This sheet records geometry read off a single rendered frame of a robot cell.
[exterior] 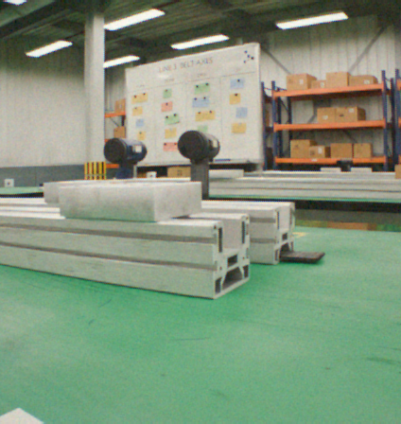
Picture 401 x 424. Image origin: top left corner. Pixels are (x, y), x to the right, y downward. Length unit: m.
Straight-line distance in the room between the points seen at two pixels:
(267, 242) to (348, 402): 0.42
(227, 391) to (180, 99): 3.91
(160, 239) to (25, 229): 0.24
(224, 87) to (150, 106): 0.84
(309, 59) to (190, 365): 11.77
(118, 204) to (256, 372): 0.30
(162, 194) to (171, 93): 3.70
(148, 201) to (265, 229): 0.21
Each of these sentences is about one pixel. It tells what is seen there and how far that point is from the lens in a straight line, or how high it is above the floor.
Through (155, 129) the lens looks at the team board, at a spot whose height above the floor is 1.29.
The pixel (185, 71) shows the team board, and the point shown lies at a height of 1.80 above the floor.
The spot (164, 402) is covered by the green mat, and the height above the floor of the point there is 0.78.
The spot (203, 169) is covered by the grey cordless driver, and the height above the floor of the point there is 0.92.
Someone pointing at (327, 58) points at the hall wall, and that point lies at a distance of 11.85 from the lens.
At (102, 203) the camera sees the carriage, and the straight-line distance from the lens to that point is 0.57.
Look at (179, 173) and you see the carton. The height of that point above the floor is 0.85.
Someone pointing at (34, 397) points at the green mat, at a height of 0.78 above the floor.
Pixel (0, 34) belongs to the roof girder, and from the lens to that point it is 13.03.
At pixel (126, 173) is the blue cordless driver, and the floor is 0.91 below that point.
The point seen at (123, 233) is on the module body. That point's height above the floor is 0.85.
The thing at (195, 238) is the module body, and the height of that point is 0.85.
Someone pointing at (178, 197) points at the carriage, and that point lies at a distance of 0.56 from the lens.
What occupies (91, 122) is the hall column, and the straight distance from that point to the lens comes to 9.42.
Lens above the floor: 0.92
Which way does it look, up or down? 6 degrees down
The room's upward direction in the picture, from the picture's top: 1 degrees counter-clockwise
